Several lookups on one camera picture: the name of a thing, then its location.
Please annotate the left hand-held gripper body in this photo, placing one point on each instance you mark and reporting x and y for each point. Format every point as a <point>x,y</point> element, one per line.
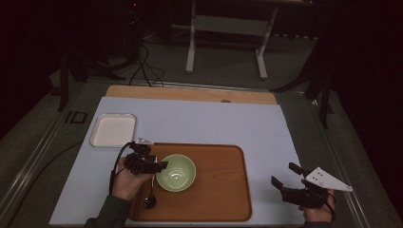
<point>139,163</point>

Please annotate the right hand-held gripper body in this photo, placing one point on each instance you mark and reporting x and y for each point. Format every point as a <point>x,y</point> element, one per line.
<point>301,198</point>

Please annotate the green bowl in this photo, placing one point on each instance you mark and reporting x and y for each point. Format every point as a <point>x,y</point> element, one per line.
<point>177,178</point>

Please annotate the metal spoon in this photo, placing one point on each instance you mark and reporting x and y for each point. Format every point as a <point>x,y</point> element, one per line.
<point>149,202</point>

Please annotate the white square plate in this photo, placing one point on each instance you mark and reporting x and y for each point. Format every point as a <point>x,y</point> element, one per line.
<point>112,131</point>

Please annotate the wooden tray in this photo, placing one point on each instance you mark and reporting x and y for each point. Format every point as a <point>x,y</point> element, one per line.
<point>218,190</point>

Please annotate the person's right hand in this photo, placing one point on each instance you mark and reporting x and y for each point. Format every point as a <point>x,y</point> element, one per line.
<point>316,215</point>

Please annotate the person's left hand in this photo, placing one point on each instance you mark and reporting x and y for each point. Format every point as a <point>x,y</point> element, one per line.
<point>128,187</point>

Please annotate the pale table mat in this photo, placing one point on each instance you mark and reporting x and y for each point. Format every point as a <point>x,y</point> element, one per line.
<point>206,123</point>

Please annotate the black tripod stand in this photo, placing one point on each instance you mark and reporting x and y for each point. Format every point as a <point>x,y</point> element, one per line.
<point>64,88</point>
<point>324,101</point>

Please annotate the black floor socket box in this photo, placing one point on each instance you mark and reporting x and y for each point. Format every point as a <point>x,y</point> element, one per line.
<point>76,117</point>

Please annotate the round table grommet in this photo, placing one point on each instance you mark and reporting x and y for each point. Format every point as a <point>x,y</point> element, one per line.
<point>225,101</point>

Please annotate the black equipment tower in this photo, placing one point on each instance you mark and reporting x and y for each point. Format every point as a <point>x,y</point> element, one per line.
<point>134,28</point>

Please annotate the white metal stand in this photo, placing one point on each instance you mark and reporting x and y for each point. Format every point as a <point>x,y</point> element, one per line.
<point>228,25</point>

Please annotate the metal floor rail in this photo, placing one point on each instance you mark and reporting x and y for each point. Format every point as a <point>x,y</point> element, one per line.
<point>28,171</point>
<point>196,86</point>
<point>348,196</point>

